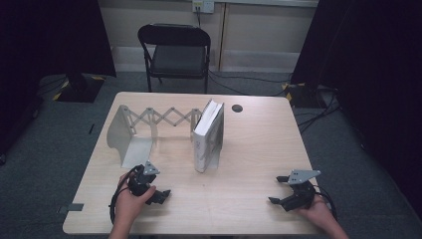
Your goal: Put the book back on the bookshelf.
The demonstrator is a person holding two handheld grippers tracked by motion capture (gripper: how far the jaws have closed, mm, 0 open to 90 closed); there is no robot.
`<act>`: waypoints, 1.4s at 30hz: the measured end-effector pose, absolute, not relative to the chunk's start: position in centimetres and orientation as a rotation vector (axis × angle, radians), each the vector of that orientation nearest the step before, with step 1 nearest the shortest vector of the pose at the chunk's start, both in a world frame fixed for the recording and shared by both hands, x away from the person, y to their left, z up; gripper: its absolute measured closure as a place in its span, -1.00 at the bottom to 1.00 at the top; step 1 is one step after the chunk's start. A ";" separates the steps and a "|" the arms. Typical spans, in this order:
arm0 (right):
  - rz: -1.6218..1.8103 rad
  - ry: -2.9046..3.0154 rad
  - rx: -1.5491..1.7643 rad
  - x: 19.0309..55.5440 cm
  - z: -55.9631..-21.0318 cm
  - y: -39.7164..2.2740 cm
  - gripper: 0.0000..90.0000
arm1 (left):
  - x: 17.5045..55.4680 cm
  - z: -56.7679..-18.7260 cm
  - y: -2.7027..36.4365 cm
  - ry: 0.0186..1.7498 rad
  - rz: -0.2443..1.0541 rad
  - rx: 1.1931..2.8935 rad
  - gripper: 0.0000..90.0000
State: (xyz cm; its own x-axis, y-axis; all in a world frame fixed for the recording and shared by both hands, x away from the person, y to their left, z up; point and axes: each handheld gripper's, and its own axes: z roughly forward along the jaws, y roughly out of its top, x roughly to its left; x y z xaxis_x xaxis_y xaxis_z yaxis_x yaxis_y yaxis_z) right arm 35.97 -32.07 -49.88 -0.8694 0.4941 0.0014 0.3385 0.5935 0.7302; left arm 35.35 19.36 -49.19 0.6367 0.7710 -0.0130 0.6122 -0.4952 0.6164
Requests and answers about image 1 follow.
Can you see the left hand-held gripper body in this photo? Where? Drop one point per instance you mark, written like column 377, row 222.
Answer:
column 142, row 181

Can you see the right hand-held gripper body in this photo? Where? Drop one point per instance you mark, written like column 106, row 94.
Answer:
column 300, row 194

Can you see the grey extendable metal book rack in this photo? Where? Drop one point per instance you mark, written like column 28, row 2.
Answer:
column 136, row 154

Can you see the thick white book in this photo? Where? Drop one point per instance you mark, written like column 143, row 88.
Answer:
column 207, row 139

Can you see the person's right hand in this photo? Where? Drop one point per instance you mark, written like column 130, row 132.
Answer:
column 318, row 210

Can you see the person's left hand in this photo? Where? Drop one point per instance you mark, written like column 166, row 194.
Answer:
column 131, row 205

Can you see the grey floor tape strip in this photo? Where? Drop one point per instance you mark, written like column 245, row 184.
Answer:
column 71, row 208

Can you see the black round table grommet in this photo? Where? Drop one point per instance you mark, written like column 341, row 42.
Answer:
column 237, row 108

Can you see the black stand base yellow tape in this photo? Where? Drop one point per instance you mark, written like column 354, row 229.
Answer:
column 78, row 88
column 303, row 94

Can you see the black folding chair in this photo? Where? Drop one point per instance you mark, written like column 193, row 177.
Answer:
column 177, row 58

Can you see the black curtain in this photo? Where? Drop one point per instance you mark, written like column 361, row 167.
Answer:
column 49, row 40
column 371, row 83

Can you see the white wall socket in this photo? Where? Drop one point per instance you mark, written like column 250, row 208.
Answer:
column 203, row 6

